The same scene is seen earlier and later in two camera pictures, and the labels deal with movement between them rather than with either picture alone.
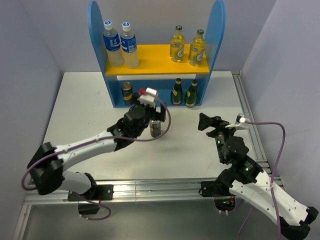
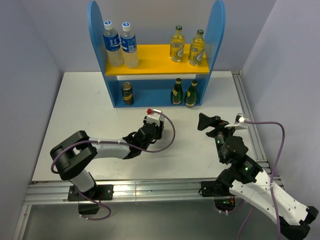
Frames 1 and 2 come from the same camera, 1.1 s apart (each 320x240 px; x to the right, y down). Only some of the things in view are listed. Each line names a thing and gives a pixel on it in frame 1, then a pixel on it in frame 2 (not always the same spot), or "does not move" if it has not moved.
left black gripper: x=159 y=115 → x=159 y=131
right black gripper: x=205 y=121 does not move
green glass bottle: x=191 y=96 does not move
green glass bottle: x=177 y=95 does not move
